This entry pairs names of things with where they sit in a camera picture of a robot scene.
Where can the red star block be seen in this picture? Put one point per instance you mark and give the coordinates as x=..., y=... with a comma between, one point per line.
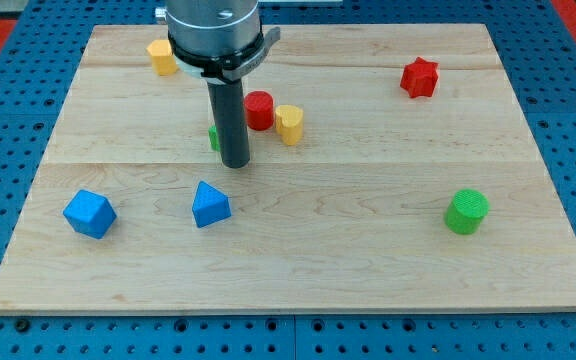
x=420, y=78

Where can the blue cube block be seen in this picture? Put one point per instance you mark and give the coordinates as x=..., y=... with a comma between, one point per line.
x=90, y=214

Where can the blue triangle block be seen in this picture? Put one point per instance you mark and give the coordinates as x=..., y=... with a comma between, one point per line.
x=210, y=205

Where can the light wooden board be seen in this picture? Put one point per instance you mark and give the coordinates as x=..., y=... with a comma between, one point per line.
x=348, y=221

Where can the yellow heart block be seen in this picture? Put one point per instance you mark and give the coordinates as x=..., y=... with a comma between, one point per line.
x=289, y=120

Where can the red cylinder block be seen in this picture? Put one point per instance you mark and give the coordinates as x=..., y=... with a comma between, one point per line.
x=259, y=107

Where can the green cylinder block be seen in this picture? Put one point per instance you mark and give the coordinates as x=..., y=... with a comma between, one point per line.
x=466, y=211

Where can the green star block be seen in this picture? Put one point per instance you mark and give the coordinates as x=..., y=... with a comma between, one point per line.
x=214, y=138

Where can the black pusher mounting clamp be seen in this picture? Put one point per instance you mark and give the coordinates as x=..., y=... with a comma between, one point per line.
x=226, y=69

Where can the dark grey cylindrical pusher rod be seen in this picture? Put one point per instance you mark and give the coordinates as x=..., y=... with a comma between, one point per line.
x=231, y=127

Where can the yellow hexagon block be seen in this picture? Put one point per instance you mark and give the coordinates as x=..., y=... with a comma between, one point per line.
x=161, y=56

